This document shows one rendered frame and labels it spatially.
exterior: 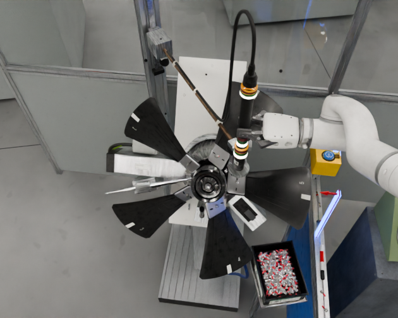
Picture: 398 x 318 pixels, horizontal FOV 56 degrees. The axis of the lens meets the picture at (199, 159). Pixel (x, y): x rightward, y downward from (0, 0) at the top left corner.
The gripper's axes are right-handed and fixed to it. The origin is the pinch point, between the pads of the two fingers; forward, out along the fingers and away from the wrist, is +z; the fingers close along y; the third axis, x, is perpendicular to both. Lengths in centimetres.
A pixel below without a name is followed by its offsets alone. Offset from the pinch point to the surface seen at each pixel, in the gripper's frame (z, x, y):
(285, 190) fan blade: -17.2, -29.7, -0.5
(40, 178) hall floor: 138, -149, 64
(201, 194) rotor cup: 11.3, -28.1, -6.7
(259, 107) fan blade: -4.7, -7.2, 15.5
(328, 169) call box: -37, -44, 21
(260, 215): -10.6, -45.6, -2.7
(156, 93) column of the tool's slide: 40, -44, 56
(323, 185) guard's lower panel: -60, -127, 70
